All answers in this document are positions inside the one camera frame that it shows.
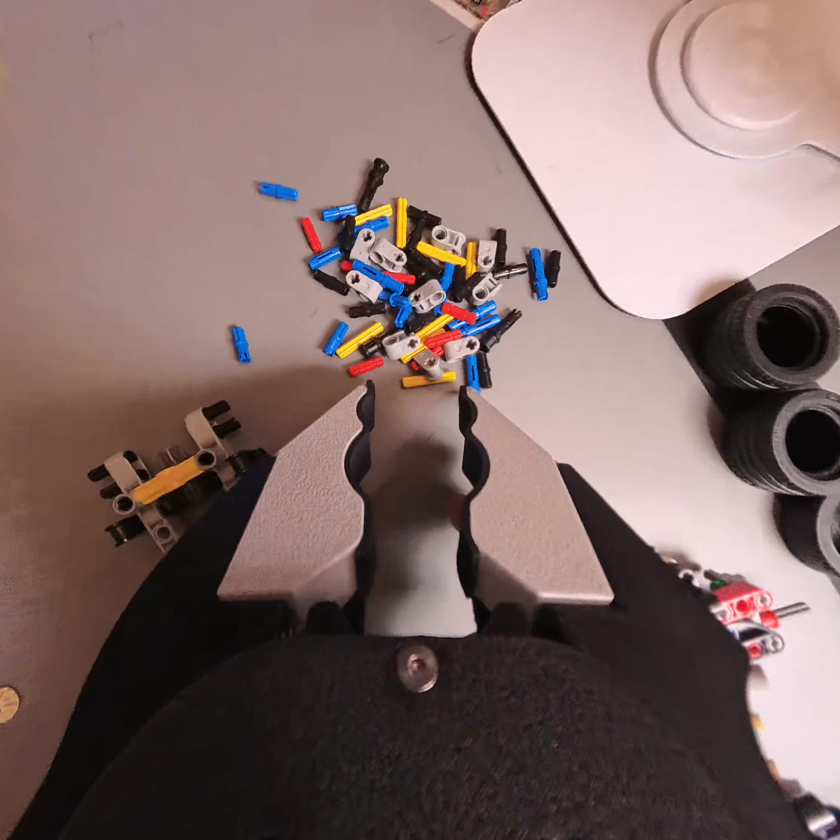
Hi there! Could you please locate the lego set box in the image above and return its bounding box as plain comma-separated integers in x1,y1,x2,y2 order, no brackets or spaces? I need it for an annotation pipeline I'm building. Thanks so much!
430,0,519,30

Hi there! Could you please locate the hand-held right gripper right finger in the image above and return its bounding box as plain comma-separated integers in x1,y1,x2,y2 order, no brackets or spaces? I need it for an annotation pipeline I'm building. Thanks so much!
457,386,616,634

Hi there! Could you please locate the pile of small lego connectors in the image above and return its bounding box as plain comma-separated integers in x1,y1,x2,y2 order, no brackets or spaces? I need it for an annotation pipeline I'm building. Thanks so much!
301,157,563,395

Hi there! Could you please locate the red black lego assembly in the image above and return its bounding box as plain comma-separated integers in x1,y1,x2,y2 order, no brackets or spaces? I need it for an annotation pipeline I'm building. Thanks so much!
659,551,811,660

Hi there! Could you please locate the black rubber tyre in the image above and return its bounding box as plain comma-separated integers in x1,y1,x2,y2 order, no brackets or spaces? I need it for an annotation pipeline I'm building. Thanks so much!
777,492,840,578
721,388,840,496
696,283,840,393

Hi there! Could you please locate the grey yellow lego subassembly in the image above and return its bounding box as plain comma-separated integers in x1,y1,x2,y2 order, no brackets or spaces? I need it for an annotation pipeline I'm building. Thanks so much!
87,400,263,551

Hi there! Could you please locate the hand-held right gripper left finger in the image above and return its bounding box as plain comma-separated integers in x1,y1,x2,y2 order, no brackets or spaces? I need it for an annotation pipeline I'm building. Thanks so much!
217,379,376,634

